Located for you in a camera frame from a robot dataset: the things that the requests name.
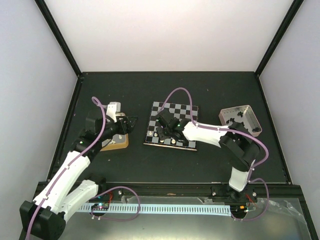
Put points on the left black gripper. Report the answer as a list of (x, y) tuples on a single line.
[(128, 128)]

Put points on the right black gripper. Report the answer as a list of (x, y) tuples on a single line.
[(161, 135)]

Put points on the black and white chessboard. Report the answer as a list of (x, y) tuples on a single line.
[(180, 111)]

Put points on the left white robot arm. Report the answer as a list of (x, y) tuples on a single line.
[(47, 214)]

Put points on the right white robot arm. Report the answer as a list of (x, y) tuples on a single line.
[(235, 140)]

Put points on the white pieces in tin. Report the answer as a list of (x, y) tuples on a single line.
[(117, 139)]

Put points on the black pieces in tray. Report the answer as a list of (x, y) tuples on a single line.
[(247, 119)]

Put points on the left circuit board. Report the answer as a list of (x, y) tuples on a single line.
[(100, 207)]

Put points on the circuit board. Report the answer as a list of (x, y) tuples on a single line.
[(100, 207), (242, 208)]

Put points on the right circuit board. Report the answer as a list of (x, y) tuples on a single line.
[(242, 208)]

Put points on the gold tin tray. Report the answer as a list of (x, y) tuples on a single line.
[(107, 147)]

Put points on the pink mesh tray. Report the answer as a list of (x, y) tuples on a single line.
[(226, 112)]

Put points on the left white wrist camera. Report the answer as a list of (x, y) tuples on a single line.
[(112, 109)]

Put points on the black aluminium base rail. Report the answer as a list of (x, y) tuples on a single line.
[(220, 191)]

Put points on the light blue slotted cable duct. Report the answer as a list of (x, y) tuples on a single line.
[(167, 209)]

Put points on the left black frame post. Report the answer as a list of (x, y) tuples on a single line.
[(47, 15)]

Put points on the black frame post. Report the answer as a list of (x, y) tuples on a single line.
[(47, 15), (283, 27)]

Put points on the right black frame post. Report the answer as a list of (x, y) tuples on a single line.
[(283, 27)]

